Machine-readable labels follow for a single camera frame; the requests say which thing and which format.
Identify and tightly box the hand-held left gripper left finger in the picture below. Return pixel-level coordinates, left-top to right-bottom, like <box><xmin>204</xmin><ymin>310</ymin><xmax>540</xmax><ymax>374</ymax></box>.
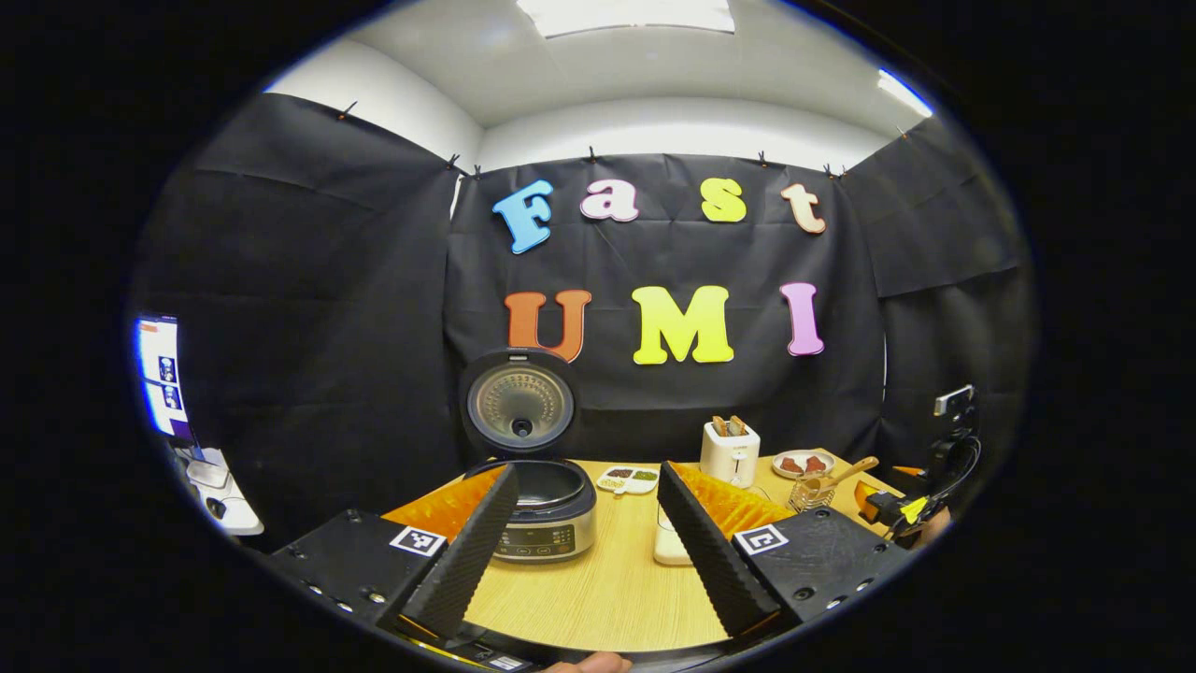
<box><xmin>264</xmin><ymin>464</ymin><xmax>520</xmax><ymax>644</ymax></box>

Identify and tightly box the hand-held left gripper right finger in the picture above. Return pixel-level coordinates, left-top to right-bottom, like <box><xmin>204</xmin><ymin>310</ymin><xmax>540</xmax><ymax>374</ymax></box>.
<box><xmin>657</xmin><ymin>461</ymin><xmax>913</xmax><ymax>639</ymax></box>

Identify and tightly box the black silver rice cooker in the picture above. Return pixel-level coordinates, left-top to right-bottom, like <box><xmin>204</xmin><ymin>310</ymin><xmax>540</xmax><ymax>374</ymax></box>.
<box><xmin>458</xmin><ymin>348</ymin><xmax>597</xmax><ymax>564</ymax></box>

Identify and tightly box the white round plate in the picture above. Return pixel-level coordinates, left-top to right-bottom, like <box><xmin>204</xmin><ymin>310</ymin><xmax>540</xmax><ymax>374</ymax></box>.
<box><xmin>772</xmin><ymin>450</ymin><xmax>836</xmax><ymax>480</ymax></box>

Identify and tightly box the white toaster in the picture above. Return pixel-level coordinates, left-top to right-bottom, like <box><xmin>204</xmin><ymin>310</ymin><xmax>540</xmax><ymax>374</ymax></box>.
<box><xmin>700</xmin><ymin>425</ymin><xmax>761</xmax><ymax>489</ymax></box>

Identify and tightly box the white divided grain dish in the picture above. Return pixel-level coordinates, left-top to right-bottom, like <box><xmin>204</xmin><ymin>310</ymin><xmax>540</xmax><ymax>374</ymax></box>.
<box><xmin>596</xmin><ymin>465</ymin><xmax>661</xmax><ymax>495</ymax></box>

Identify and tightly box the black backdrop cloth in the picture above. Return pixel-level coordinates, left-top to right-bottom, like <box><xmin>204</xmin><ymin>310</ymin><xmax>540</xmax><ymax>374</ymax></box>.
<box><xmin>131</xmin><ymin>92</ymin><xmax>1038</xmax><ymax>552</ymax></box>

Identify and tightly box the white side desk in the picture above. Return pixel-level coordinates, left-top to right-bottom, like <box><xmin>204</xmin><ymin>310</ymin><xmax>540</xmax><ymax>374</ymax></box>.
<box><xmin>173</xmin><ymin>447</ymin><xmax>265</xmax><ymax>537</ymax></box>

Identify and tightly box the computer monitor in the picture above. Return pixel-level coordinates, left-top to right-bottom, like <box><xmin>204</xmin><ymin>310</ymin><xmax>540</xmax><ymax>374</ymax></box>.
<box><xmin>135</xmin><ymin>315</ymin><xmax>195</xmax><ymax>442</ymax></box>

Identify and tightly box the small ceiling light panel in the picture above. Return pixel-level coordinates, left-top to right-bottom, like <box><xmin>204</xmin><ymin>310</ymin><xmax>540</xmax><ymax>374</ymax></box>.
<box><xmin>878</xmin><ymin>70</ymin><xmax>934</xmax><ymax>119</ymax></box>

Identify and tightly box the large ceiling light panel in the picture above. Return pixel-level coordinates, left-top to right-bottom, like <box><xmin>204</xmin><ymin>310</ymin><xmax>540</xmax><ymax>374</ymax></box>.
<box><xmin>517</xmin><ymin>0</ymin><xmax>736</xmax><ymax>37</ymax></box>

